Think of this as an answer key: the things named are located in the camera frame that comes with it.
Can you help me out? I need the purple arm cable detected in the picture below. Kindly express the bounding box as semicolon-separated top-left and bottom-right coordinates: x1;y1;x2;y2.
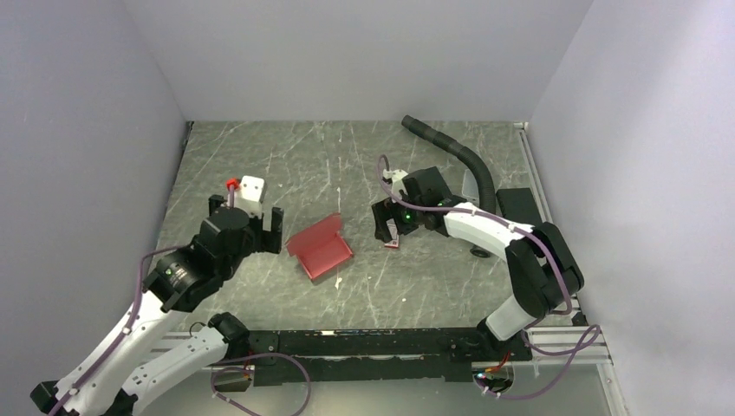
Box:
49;246;188;416
376;154;602;402

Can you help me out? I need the black flat device box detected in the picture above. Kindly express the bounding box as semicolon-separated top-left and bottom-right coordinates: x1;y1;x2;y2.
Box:
496;187;543;226

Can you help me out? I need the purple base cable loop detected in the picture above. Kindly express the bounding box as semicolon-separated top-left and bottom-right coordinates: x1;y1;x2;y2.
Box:
210;351;312;416

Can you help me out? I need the red white staples box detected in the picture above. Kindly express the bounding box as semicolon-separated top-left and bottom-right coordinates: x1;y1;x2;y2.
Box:
384;230;400;249

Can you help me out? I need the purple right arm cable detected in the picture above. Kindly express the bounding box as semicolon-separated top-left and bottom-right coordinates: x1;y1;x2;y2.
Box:
376;154;602;402

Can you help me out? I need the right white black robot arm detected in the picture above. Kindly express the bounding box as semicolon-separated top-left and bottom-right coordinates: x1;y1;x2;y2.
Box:
371;196;584;360

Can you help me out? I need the aluminium front frame rail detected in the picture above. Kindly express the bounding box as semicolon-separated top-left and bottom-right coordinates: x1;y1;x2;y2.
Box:
143;326;613;372

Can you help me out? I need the aluminium frame rail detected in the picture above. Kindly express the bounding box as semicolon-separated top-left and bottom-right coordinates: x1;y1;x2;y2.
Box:
513;121;627;416
143;326;613;372

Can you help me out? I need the translucent plastic piece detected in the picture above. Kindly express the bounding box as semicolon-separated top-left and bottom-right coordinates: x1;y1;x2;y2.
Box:
461;169;479;205

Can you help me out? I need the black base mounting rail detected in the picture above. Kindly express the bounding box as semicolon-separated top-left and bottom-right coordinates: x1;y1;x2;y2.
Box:
221;327;532;387

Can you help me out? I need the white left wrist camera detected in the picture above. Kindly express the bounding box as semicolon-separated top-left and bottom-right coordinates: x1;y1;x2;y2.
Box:
225;175;266;218

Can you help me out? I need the black corrugated hose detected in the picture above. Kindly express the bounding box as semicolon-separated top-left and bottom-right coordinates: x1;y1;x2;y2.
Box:
400;114;498;259

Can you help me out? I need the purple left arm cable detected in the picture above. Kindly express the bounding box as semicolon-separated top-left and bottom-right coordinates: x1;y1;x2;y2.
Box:
49;246;188;416

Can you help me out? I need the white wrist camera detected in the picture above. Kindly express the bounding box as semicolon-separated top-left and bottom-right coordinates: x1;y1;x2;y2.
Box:
381;169;408;188
225;175;266;218

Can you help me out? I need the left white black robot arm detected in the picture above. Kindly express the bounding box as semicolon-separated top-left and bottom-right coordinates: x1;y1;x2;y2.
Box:
29;195;284;415

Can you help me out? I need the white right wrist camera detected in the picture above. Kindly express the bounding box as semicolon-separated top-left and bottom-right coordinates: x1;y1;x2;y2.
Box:
381;169;408;188

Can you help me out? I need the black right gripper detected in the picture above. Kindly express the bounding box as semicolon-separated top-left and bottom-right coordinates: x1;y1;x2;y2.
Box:
373;192;424;243

